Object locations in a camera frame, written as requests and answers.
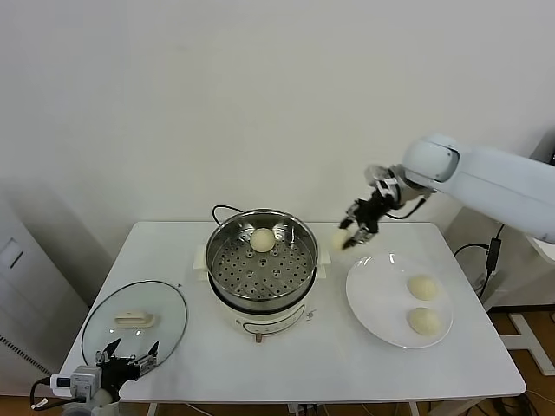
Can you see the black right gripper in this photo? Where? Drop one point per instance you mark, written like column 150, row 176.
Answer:
column 373, row 212

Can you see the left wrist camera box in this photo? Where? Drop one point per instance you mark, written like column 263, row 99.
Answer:
column 76, row 381

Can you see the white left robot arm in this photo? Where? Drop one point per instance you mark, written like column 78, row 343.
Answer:
column 99, row 401

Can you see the grey laptop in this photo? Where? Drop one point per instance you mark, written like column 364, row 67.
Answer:
column 544, row 149

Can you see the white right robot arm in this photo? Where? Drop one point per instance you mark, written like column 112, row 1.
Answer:
column 498, row 173

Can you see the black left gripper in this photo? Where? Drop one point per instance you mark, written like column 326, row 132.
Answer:
column 119, row 372

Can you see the white steamed baozi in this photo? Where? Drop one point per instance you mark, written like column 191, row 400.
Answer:
column 424, row 321
column 424, row 287
column 263, row 240
column 339, row 239

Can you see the white side desk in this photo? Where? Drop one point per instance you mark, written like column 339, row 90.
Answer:
column 520, row 338

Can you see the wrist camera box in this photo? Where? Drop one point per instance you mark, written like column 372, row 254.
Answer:
column 76, row 381
column 383, row 180

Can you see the perforated stainless steamer basket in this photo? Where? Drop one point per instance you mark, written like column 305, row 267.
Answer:
column 260, row 281

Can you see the white round plate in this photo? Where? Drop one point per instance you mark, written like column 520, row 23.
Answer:
column 381, row 312

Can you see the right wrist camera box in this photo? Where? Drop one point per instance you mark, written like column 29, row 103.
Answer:
column 383, row 180

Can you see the cream electric cooker base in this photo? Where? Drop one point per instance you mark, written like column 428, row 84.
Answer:
column 269, row 323

